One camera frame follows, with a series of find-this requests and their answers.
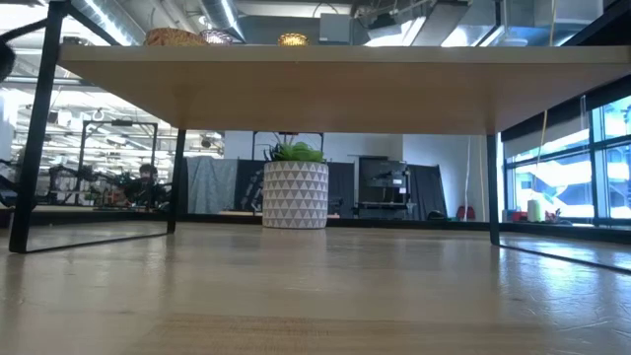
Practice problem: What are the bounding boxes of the black aluminium table frame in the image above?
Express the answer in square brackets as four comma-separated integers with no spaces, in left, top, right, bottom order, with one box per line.
[0,206,631,247]

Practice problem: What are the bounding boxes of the pale green paper roll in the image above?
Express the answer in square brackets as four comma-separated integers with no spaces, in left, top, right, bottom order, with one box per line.
[526,198,547,224]

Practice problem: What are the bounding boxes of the grey ceiling box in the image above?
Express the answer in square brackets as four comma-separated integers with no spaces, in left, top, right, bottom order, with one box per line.
[318,13,353,43]

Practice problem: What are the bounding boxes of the black equipment cabinet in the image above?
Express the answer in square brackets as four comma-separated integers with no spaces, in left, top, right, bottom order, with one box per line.
[357,155,411,221]

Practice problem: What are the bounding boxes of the grey fabric cover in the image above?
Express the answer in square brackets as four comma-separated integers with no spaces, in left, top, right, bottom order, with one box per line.
[185,156,240,215]

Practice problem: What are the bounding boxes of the person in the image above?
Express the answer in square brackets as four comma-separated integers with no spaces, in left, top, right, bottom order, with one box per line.
[121,163,168,209]

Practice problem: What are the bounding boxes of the silver round ventilation duct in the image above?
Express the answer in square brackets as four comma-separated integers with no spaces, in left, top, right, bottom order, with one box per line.
[196,0,244,43]
[81,0,152,46]

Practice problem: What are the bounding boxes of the black metal gantry frame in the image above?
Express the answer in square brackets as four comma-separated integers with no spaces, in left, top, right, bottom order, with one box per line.
[77,117,160,206]

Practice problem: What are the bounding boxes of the potted succulent white patterned pot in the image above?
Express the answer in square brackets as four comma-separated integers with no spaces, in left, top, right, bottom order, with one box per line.
[262,131,330,231]

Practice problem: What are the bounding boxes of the black-framed window wall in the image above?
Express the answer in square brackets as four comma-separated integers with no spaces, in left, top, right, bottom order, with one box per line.
[501,73,631,229]

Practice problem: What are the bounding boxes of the wooden shelf black metal legs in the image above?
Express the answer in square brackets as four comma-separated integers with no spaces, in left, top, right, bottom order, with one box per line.
[8,0,631,273]

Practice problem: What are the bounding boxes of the silver rectangular air duct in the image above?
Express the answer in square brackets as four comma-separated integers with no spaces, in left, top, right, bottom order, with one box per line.
[408,0,605,50]

